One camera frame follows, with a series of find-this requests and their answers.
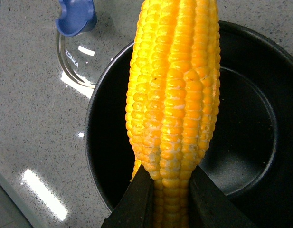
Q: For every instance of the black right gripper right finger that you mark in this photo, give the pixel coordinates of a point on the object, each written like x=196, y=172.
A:
x=210, y=208

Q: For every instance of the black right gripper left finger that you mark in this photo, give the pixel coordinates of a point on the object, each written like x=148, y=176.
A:
x=136, y=207

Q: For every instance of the glass lid with blue knob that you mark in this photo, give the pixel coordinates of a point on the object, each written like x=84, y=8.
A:
x=90, y=33

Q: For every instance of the black pot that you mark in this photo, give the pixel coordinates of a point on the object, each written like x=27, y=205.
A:
x=250, y=157

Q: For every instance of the yellow corn cob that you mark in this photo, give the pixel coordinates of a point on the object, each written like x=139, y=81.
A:
x=173, y=98

